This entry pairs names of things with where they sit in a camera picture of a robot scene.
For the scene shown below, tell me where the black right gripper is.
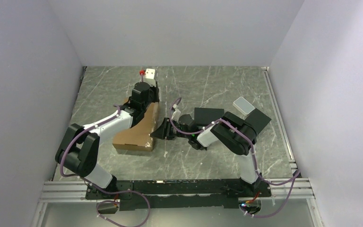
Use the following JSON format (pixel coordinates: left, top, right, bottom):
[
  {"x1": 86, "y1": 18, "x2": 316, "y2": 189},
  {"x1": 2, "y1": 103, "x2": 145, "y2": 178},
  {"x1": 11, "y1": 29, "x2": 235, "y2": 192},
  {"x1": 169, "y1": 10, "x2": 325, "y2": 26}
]
[{"x1": 150, "y1": 118, "x2": 190, "y2": 140}]

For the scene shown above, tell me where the brown cardboard express box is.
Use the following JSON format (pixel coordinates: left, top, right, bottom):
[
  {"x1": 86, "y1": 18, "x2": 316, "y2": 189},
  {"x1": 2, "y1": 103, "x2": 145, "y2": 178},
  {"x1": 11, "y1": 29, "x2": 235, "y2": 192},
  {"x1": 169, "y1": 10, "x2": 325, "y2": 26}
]
[{"x1": 112, "y1": 103, "x2": 159, "y2": 152}]

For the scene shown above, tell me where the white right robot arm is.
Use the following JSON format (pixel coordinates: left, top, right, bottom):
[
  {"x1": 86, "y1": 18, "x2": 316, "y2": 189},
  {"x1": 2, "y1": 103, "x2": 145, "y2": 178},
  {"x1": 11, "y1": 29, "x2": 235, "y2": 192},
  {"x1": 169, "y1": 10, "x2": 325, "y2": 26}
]
[{"x1": 150, "y1": 109, "x2": 270, "y2": 196}]

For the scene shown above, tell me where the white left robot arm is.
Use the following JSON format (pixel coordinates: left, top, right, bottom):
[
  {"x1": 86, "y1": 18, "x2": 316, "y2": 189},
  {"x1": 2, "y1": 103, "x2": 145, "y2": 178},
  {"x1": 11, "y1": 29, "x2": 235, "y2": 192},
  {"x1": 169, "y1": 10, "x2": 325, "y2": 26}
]
[{"x1": 55, "y1": 79, "x2": 160, "y2": 199}]

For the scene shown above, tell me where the small grey white box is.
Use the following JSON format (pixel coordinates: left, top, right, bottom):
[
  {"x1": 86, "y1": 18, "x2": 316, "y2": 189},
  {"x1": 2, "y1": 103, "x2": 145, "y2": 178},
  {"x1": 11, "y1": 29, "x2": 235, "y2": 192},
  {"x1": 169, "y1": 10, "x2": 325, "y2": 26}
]
[{"x1": 233, "y1": 96, "x2": 255, "y2": 115}]

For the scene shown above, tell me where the black flat pad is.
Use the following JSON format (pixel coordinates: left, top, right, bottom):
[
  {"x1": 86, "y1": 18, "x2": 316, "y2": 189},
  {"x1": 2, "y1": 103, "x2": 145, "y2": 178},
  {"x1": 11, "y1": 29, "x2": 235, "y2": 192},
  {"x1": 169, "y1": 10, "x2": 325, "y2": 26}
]
[{"x1": 194, "y1": 107, "x2": 271, "y2": 135}]

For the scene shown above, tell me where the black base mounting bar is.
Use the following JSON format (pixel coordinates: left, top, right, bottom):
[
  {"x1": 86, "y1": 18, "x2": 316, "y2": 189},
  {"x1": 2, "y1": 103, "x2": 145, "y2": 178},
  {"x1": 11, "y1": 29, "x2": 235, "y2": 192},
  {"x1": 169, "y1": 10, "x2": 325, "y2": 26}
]
[{"x1": 85, "y1": 178, "x2": 272, "y2": 211}]

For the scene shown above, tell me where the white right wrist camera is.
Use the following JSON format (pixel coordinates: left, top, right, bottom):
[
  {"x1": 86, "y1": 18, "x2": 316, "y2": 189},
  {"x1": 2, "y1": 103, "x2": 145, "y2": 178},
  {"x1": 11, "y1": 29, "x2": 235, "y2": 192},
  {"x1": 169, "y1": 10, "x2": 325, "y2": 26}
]
[{"x1": 170, "y1": 104, "x2": 181, "y2": 122}]

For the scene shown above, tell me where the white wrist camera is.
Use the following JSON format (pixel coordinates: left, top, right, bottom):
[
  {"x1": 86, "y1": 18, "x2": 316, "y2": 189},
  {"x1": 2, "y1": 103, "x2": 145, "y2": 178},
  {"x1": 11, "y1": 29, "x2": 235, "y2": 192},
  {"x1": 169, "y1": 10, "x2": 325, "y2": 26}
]
[
  {"x1": 170, "y1": 104, "x2": 181, "y2": 122},
  {"x1": 139, "y1": 68, "x2": 157, "y2": 87}
]

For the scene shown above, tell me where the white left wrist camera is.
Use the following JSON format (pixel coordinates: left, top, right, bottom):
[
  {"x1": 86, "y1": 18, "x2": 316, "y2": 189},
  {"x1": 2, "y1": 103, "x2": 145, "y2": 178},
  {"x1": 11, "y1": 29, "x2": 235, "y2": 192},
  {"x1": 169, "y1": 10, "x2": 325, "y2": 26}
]
[{"x1": 139, "y1": 68, "x2": 157, "y2": 87}]

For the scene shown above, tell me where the aluminium rail frame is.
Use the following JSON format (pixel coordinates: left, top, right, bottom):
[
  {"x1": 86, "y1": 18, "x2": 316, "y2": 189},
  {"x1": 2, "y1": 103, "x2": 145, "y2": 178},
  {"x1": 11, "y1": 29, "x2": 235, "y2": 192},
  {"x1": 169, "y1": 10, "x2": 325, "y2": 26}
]
[{"x1": 31, "y1": 66, "x2": 325, "y2": 227}]

